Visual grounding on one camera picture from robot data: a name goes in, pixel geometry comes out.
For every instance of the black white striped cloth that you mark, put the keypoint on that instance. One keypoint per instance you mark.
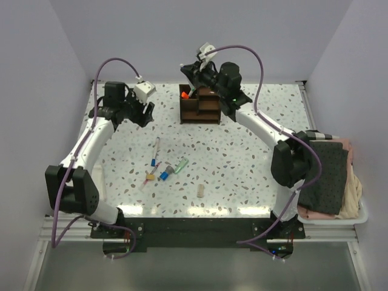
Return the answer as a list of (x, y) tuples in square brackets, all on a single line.
[(316, 135)]

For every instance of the green transparent tube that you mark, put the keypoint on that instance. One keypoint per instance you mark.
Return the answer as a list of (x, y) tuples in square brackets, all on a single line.
[(181, 165)]

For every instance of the brown wooden desk organizer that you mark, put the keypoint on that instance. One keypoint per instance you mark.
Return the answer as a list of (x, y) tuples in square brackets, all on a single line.
[(201, 108)]

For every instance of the red pen clear cap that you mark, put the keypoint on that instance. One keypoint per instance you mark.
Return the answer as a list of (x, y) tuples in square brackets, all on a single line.
[(153, 172)]

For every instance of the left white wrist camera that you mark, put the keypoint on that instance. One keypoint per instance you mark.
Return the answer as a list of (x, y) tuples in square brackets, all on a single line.
[(143, 90)]

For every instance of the blue capped white marker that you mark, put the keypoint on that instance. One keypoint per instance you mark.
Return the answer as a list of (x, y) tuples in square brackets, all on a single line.
[(155, 151)]

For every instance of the dark grey dotted cloth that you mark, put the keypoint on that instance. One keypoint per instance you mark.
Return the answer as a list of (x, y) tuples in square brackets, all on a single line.
[(326, 194)]

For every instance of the aluminium frame rail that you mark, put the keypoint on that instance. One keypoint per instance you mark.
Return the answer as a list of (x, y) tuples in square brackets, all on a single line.
[(283, 231)]

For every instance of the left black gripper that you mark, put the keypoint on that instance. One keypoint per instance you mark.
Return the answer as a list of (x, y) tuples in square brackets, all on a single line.
[(142, 119)]

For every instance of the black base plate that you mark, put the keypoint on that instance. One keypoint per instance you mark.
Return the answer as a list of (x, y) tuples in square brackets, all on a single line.
[(180, 233)]

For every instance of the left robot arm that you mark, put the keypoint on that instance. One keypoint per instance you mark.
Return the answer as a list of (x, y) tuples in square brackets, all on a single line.
[(70, 185)]

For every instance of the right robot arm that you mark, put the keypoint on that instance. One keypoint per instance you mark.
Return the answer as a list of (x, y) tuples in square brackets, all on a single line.
[(291, 160)]

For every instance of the white laundry tray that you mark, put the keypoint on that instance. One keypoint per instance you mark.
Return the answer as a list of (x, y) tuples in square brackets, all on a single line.
[(333, 219)]

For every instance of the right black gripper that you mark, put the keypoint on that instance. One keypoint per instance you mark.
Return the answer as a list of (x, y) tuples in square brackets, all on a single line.
[(194, 72)]

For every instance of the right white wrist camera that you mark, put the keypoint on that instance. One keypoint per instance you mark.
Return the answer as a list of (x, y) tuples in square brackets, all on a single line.
[(205, 54)]

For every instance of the beige eraser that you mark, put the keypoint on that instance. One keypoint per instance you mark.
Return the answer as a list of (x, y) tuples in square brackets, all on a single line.
[(200, 191)]

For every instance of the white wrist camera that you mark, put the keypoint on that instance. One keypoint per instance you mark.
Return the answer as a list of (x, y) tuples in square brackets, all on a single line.
[(205, 54), (143, 90)]

